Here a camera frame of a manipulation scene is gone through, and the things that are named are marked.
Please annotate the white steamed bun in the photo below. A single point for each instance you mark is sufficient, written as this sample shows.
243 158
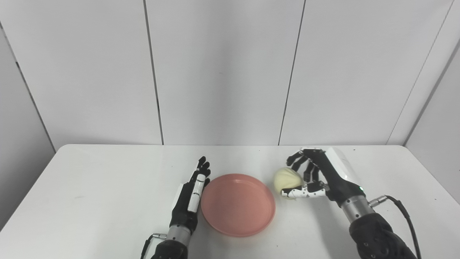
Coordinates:
286 178

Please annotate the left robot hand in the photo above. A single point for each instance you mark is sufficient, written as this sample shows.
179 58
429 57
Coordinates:
190 198

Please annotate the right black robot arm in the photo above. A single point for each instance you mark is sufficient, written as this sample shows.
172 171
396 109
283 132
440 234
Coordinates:
373 230

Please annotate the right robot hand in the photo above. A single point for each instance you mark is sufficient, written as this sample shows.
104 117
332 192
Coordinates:
325 176

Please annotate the pink plate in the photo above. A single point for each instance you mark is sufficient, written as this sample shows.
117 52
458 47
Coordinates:
238 205

